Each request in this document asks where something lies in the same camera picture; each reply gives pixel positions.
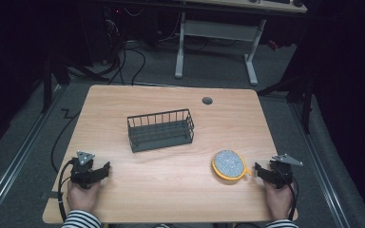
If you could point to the white-legged desk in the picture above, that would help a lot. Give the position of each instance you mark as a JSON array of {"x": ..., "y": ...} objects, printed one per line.
[{"x": 221, "y": 31}]

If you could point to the black metal stand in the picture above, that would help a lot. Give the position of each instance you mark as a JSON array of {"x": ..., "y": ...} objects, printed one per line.
[
  {"x": 305, "y": 104},
  {"x": 47, "y": 85}
]

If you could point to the small red object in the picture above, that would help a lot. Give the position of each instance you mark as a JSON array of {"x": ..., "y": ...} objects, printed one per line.
[{"x": 273, "y": 45}]

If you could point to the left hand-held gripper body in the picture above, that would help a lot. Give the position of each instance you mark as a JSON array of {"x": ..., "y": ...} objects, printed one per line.
[{"x": 82, "y": 172}]

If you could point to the person's right hand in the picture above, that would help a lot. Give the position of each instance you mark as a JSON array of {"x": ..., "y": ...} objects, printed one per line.
[{"x": 280, "y": 202}]

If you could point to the metal floor rail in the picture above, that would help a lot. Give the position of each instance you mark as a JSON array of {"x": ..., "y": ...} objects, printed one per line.
[
  {"x": 15, "y": 161},
  {"x": 321, "y": 171}
]

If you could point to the person's left hand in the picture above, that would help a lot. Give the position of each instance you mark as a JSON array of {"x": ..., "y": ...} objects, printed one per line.
[{"x": 82, "y": 199}]

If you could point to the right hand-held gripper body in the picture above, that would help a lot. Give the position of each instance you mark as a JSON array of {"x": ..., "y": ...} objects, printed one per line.
[{"x": 282, "y": 174}]

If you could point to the round yellow grey scouring pad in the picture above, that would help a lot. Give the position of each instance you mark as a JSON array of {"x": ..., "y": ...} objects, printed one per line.
[{"x": 228, "y": 164}]

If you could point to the dark computer tower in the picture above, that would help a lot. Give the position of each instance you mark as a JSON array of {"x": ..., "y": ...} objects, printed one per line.
[{"x": 98, "y": 34}]

